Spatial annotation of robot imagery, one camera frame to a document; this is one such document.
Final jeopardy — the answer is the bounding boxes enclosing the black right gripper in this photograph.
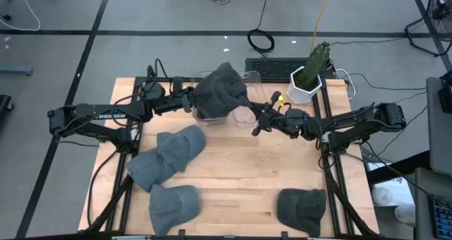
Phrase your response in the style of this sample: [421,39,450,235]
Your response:
[243,90,289,137]

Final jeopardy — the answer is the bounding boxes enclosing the dark grey denim cap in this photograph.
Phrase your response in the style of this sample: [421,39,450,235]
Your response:
[192,61,252,120]
[276,187,328,239]

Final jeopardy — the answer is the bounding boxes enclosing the blue-grey denim cap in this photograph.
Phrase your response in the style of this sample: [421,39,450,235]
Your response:
[148,184,202,238]
[126,147,178,193]
[157,124,207,173]

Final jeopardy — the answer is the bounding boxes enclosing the clear plastic bin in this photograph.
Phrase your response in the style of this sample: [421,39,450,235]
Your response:
[190,70,232,128]
[229,70,268,129]

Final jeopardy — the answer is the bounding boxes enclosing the white hexagonal plant pot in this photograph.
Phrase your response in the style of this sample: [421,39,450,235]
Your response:
[287,66,323,105]

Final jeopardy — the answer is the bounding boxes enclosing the green cactus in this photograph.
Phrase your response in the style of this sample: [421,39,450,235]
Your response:
[304,41,332,89]

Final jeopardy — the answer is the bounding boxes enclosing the white round roll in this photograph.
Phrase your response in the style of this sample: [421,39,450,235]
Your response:
[393,203,417,225]
[370,186,395,208]

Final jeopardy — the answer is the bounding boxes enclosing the grey table foot bar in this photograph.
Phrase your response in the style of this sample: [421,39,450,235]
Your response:
[0,65,35,77]

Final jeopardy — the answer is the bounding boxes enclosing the grey desk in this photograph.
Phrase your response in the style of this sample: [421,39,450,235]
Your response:
[425,76,452,177]
[415,167,452,240]

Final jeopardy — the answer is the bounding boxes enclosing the black floor fan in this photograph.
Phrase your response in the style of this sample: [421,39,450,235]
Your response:
[404,0,452,57]

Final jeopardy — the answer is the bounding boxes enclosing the black keyboard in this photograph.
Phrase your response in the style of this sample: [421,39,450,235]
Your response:
[428,193,452,240]

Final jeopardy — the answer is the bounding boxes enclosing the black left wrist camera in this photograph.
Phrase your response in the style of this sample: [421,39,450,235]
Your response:
[143,81,167,104]

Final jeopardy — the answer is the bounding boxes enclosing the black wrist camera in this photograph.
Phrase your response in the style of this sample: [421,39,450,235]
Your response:
[286,107,312,130]
[143,81,167,104]

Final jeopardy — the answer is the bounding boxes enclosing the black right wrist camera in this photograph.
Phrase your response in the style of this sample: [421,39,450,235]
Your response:
[286,107,312,130]

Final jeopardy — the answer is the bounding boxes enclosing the black coiled cable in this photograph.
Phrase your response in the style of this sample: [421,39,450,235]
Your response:
[246,0,276,54]

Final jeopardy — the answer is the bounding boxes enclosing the yellow hanging cable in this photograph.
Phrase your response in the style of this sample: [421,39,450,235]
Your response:
[310,0,335,54]

